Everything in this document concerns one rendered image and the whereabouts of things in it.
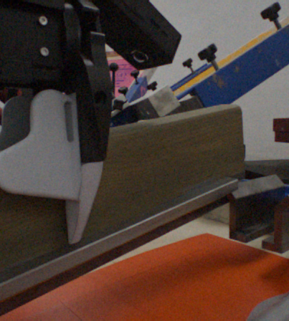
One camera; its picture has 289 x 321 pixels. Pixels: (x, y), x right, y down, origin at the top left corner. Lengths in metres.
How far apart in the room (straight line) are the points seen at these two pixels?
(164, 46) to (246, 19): 2.36
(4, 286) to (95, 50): 0.14
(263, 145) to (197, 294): 2.18
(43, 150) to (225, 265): 0.21
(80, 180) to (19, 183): 0.03
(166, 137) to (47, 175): 0.11
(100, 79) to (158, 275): 0.19
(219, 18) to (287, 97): 0.83
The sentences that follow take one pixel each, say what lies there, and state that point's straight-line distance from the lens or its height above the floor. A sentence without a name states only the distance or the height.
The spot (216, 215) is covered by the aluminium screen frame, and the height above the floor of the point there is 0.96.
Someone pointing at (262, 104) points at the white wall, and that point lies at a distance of 2.43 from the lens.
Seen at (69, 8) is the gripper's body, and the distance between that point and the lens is 0.20.
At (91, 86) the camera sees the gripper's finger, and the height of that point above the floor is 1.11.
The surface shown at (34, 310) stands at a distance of 0.28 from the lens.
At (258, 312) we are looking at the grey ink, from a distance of 0.27.
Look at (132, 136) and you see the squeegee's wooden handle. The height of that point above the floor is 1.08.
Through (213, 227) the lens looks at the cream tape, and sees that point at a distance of 0.44.
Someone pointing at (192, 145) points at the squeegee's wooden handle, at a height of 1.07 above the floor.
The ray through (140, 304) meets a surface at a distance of 0.27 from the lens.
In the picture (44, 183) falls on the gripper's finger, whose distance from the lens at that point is 0.19.
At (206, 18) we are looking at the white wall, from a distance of 2.83.
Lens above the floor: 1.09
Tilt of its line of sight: 6 degrees down
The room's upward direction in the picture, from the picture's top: 1 degrees counter-clockwise
